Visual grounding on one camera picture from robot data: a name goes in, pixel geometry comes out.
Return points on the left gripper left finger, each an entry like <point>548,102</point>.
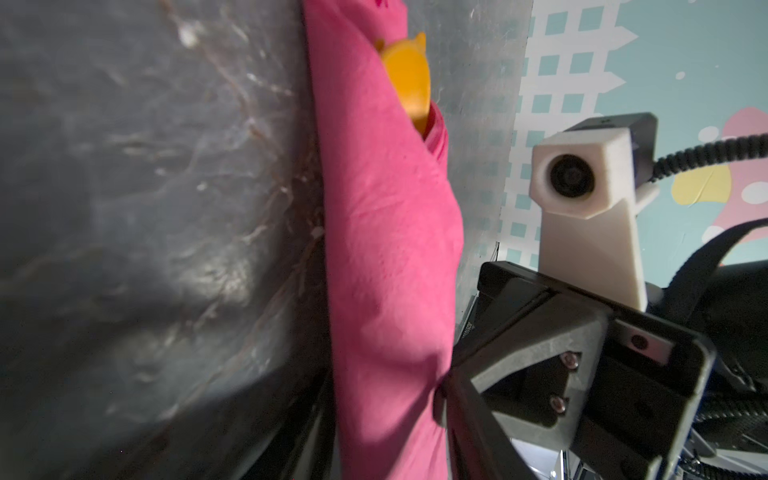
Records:
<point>303,446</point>

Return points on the yellow plastic spoon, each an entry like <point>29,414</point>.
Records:
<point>406,64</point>

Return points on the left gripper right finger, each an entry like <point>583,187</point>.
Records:
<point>478,448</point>

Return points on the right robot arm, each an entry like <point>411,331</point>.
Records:
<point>728,306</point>

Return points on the magenta paper napkin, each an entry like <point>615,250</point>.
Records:
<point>393,243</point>

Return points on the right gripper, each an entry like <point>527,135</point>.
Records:
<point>566,369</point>

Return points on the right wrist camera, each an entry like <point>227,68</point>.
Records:
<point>591,181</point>

